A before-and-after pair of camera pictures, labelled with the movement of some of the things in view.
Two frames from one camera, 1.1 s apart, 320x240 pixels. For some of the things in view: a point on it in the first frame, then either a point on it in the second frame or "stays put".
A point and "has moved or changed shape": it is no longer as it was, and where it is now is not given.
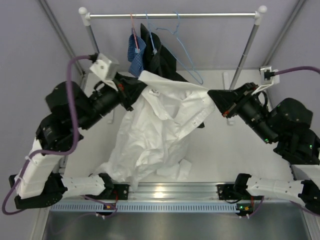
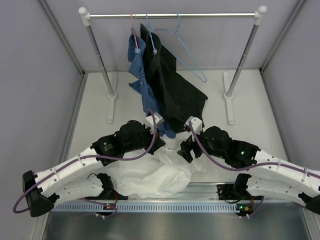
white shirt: [153, 134] has moved or changed shape
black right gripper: [229, 101] -> [185, 151]
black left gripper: [127, 89] -> [158, 142]
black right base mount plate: [225, 192] stays put
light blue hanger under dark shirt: [154, 51] stays put
